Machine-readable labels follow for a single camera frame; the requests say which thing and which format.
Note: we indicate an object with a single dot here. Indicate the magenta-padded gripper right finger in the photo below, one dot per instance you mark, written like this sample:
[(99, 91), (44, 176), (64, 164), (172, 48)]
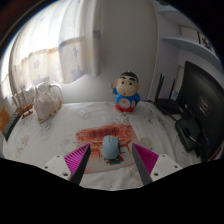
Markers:
[(147, 159)]

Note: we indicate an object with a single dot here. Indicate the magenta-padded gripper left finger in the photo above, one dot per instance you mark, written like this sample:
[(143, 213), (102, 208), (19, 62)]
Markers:
[(77, 159)]

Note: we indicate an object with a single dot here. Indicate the light blue computer mouse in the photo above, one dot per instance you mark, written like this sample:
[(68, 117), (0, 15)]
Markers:
[(110, 146)]

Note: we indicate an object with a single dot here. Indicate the red printed mouse pad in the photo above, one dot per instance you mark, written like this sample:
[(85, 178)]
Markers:
[(96, 136)]

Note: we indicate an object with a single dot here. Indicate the white printed tablecloth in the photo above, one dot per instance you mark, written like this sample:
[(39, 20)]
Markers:
[(50, 140)]

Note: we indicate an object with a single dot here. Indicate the small black box device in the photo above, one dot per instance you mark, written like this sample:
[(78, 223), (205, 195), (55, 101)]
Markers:
[(188, 133)]

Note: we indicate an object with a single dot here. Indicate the black wifi router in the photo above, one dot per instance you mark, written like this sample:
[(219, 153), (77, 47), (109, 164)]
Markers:
[(166, 105)]

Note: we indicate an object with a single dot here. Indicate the large white conch shell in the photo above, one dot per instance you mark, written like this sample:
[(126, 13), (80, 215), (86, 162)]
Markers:
[(46, 103)]

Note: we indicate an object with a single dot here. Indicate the cartoon boy figurine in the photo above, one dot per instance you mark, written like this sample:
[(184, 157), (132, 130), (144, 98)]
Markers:
[(126, 93)]

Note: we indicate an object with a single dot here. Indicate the wooden sailing ship model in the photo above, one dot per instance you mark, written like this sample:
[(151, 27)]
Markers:
[(23, 105)]

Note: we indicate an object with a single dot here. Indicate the black computer monitor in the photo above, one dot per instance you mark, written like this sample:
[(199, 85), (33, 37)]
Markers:
[(206, 100)]

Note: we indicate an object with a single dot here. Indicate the white star-print curtain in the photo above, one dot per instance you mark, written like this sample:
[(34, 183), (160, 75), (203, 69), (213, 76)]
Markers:
[(50, 50)]

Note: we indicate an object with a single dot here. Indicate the white wall shelf unit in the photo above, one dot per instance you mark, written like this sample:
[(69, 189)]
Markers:
[(190, 36)]

